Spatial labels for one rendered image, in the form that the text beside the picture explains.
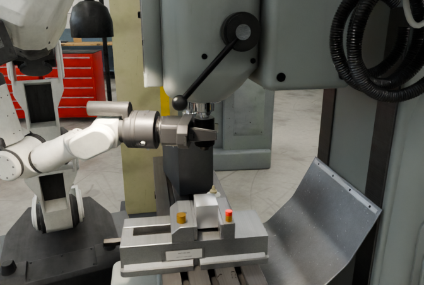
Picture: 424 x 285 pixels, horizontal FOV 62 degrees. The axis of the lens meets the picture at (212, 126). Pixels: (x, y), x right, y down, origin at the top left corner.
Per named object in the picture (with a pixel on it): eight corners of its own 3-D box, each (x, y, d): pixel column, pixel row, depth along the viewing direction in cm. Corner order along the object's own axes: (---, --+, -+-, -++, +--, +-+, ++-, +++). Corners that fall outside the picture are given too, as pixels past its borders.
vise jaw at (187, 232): (171, 243, 81) (171, 228, 80) (170, 214, 93) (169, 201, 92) (197, 241, 82) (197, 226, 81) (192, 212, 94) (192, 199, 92)
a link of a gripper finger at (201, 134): (216, 141, 80) (189, 140, 80) (217, 127, 79) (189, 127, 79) (216, 144, 78) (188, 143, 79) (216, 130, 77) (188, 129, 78)
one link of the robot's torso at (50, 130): (26, 164, 138) (7, 40, 128) (74, 157, 144) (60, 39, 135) (22, 176, 124) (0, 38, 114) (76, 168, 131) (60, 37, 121)
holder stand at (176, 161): (179, 197, 116) (177, 139, 111) (163, 171, 136) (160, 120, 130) (213, 190, 121) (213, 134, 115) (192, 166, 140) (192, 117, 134)
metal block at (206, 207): (196, 229, 84) (195, 206, 83) (194, 215, 90) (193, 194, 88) (217, 227, 85) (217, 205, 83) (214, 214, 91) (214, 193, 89)
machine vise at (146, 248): (120, 278, 80) (115, 236, 77) (125, 239, 94) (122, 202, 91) (269, 263, 85) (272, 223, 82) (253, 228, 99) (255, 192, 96)
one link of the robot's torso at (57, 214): (35, 217, 157) (15, 127, 132) (82, 208, 165) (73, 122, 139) (35, 245, 146) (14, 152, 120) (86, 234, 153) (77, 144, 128)
